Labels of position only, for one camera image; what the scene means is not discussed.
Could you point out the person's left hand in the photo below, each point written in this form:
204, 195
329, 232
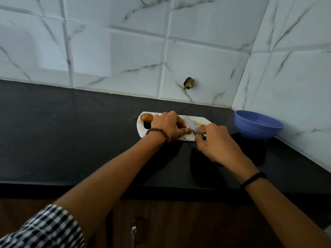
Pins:
168, 123

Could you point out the person's right hand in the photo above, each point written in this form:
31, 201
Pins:
222, 147

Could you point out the brown potato piece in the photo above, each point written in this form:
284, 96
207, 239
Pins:
188, 131

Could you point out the whole brown potato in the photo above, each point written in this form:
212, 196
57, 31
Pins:
147, 117

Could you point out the steel kitchen knife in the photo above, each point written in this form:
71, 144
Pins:
191, 125

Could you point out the white cutting board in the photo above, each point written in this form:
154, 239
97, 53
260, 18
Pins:
141, 129

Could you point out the blue plastic bowl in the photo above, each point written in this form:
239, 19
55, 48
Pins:
258, 125

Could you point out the person's left forearm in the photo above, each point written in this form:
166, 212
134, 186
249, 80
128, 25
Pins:
111, 178

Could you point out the person's right forearm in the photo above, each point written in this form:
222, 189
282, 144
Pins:
287, 219

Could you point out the black wristband with charm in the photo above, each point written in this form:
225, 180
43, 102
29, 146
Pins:
253, 178

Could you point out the black white checkered shirt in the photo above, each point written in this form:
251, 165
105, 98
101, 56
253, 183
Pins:
46, 229

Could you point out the brown wall pipe stub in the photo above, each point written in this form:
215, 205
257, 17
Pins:
189, 83

